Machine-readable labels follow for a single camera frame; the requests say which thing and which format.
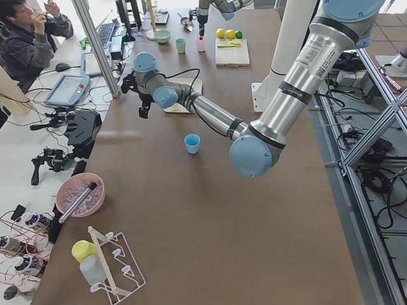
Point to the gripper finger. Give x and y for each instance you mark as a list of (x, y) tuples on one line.
[(201, 31), (143, 112)]

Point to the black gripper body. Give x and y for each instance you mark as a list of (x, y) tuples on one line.
[(201, 18), (145, 98)]

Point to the pink cup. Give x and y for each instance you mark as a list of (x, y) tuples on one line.
[(200, 44)]

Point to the green cup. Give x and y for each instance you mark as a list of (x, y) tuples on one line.
[(181, 45)]

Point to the blue cup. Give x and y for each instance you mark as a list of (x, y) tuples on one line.
[(192, 143)]

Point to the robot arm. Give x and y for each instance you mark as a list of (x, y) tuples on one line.
[(226, 8), (312, 36)]

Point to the beige rabbit tray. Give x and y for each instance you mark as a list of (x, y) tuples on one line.
[(178, 107)]

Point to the metal scoop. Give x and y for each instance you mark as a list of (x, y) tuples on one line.
[(186, 23)]

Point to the whole lemon outer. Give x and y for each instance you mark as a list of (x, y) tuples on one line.
[(220, 33)]

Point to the yellow plastic knife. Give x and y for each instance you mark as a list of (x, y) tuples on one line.
[(224, 46)]

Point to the whole lemon near lime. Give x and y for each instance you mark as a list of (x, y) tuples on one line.
[(230, 34)]

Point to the lime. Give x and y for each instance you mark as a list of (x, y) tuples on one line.
[(238, 34)]

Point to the green bowl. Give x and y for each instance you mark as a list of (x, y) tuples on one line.
[(162, 36)]

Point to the wooden cutting board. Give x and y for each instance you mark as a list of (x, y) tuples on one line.
[(232, 57)]

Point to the blue teach pendant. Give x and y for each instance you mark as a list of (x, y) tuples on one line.
[(68, 90), (89, 65)]

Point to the wooden mug tree stand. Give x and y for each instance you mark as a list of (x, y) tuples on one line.
[(150, 34)]

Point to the black keyboard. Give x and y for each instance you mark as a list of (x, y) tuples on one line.
[(105, 33)]

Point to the black monitor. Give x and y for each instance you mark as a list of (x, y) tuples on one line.
[(130, 17)]

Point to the metal muddler with black tip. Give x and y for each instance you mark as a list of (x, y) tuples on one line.
[(77, 203)]

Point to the pink bowl with ice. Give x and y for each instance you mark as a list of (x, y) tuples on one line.
[(76, 186)]

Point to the seated person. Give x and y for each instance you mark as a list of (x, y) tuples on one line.
[(30, 46)]

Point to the yellow cup on rack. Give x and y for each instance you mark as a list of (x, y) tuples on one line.
[(82, 249)]

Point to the grey cup on rack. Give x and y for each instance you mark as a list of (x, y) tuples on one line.
[(92, 270)]

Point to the aluminium frame post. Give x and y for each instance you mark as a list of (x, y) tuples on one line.
[(82, 11)]

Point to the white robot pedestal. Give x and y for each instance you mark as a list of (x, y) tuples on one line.
[(295, 19)]

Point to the white wire cup rack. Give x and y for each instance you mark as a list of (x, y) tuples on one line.
[(123, 274)]

